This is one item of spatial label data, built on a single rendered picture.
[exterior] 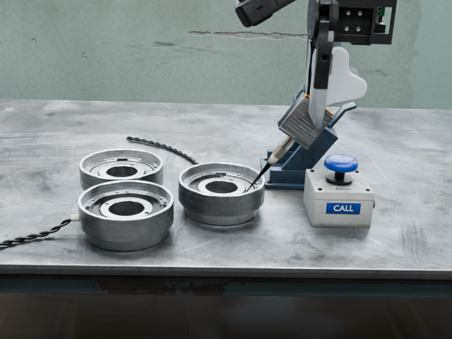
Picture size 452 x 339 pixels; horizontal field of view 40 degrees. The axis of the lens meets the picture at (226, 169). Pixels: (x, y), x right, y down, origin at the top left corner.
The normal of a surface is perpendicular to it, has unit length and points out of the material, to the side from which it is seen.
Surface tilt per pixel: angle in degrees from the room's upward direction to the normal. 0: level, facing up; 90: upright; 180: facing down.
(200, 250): 0
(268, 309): 0
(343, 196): 90
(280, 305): 0
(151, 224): 90
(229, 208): 90
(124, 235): 90
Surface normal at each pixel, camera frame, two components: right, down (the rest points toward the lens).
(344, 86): -0.01, 0.33
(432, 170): 0.04, -0.92
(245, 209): 0.53, 0.33
